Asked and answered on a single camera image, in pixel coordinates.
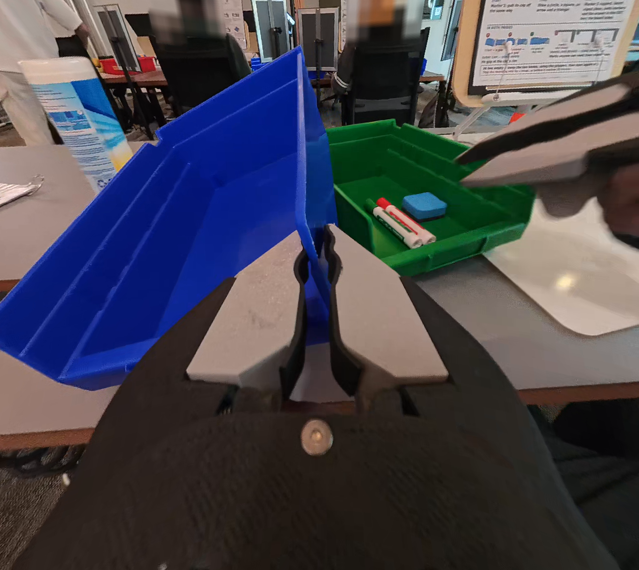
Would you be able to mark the instruction poster board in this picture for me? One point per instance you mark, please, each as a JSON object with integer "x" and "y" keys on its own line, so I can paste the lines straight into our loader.
{"x": 554, "y": 11}

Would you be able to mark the white whiteboard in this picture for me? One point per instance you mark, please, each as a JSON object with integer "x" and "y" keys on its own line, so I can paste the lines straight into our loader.
{"x": 574, "y": 280}

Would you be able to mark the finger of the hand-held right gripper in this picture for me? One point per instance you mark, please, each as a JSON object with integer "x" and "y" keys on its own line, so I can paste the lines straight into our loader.
{"x": 559, "y": 161}
{"x": 564, "y": 111}

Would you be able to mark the grey panel on stand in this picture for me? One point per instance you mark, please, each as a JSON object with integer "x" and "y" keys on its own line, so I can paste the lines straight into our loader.
{"x": 117, "y": 36}
{"x": 318, "y": 39}
{"x": 269, "y": 26}

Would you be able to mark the red plastic bin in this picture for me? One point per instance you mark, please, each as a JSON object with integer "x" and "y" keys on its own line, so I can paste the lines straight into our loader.
{"x": 130, "y": 65}

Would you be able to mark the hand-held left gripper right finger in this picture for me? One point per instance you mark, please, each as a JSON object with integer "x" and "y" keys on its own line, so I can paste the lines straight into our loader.
{"x": 384, "y": 325}

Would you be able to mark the white red whiteboard marker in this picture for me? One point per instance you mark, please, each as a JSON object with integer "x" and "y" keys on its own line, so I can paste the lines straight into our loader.
{"x": 407, "y": 221}

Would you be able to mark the person's right hand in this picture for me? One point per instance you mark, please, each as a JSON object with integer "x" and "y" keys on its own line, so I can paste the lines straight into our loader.
{"x": 626, "y": 206}

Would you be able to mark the blue plastic bin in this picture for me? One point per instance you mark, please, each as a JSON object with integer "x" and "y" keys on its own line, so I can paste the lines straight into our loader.
{"x": 174, "y": 241}

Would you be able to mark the orange traffic cone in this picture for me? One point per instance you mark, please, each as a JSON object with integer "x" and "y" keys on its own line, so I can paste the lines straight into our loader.
{"x": 517, "y": 117}

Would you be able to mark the white green whiteboard marker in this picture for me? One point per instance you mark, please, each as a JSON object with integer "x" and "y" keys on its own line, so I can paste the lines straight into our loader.
{"x": 394, "y": 226}

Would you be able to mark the blue eraser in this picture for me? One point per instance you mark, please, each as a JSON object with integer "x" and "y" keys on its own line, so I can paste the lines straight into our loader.
{"x": 424, "y": 206}

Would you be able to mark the white wipes canister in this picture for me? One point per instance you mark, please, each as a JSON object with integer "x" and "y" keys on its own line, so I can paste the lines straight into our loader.
{"x": 80, "y": 116}

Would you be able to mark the green plastic bin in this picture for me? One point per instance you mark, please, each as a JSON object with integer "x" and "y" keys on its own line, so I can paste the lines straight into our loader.
{"x": 449, "y": 171}

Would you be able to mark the black office chair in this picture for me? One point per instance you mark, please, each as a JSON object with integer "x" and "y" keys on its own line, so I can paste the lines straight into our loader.
{"x": 384, "y": 76}
{"x": 199, "y": 71}

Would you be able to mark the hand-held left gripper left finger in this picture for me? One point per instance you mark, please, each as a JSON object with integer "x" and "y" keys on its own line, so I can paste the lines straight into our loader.
{"x": 249, "y": 325}

